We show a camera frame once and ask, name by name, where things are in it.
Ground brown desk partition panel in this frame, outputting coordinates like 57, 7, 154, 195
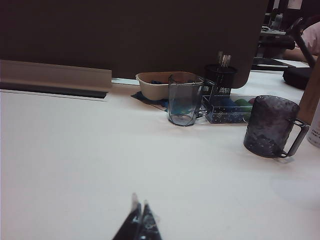
0, 0, 270, 90

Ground pens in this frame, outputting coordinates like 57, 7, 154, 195
216, 51, 233, 68

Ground person in pink shirt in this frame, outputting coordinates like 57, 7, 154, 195
284, 14, 320, 61

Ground green toy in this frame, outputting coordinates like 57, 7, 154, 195
233, 98, 254, 114

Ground grey metal rod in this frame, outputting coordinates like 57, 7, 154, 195
286, 17, 317, 69

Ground white bottle with wooden lid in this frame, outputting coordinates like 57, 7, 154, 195
297, 63, 320, 151

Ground beige paper bowl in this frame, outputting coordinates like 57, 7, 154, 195
135, 71, 201, 101

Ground beige cable tray cover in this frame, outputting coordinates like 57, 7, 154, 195
0, 59, 113, 91

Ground clear plastic box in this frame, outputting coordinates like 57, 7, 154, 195
201, 94, 254, 125

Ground clear plastic measuring cup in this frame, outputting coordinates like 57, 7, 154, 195
167, 73, 216, 128

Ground frosted grey cup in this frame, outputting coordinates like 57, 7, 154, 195
243, 95, 311, 159

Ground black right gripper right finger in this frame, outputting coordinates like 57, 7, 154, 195
136, 199, 162, 240

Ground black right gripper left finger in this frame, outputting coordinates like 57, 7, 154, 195
111, 192, 142, 240

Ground blue mat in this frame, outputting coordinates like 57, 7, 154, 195
129, 91, 171, 113

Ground black mesh pen holder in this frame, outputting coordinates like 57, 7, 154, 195
204, 63, 239, 101

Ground black case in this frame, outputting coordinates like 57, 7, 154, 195
282, 66, 314, 91

